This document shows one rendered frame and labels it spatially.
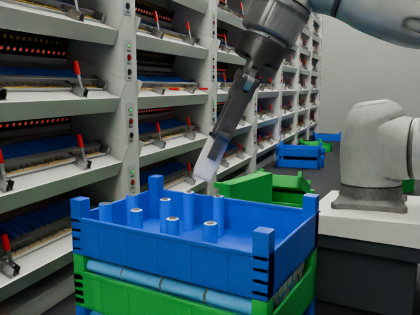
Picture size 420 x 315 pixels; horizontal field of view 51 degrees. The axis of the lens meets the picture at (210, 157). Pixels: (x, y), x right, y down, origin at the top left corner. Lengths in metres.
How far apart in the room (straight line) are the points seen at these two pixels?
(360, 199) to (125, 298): 0.72
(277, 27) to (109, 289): 0.44
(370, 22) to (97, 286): 0.53
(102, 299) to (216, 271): 0.20
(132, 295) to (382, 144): 0.74
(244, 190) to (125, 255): 1.12
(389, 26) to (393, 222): 0.54
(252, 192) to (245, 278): 1.24
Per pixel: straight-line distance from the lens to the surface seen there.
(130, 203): 0.69
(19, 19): 1.05
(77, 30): 1.19
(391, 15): 0.66
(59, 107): 1.12
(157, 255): 0.57
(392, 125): 1.15
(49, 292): 1.22
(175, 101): 1.66
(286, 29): 0.66
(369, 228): 1.09
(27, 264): 1.12
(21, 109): 1.03
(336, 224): 1.10
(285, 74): 3.99
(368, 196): 1.17
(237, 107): 0.63
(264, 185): 1.80
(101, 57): 1.35
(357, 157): 1.16
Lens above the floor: 0.56
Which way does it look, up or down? 9 degrees down
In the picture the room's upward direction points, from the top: straight up
